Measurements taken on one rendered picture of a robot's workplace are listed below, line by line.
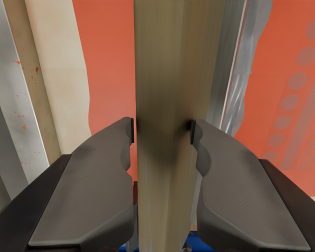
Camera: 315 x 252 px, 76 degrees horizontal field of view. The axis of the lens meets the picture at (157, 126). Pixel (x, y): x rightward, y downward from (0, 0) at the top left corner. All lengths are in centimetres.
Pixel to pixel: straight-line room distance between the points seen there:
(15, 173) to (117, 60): 174
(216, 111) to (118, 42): 14
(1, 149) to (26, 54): 160
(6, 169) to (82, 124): 167
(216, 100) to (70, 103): 19
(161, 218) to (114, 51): 18
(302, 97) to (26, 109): 34
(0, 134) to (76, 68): 152
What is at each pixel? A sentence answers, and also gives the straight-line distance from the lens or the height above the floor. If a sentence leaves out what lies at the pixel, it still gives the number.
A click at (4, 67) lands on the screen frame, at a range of 27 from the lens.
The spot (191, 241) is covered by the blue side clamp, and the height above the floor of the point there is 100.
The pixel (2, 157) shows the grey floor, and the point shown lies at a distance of 188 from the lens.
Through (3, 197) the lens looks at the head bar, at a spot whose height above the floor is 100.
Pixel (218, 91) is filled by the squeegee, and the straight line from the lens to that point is 17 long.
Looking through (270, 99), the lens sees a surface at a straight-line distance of 30.
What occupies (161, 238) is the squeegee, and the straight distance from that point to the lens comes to 19.
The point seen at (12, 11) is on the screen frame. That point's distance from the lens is 26.
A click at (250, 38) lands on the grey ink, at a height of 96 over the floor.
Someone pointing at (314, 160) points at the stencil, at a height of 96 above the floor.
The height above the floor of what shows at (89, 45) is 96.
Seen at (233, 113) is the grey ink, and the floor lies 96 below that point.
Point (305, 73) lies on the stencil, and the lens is 31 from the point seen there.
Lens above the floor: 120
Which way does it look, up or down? 62 degrees down
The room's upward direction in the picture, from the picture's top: 179 degrees clockwise
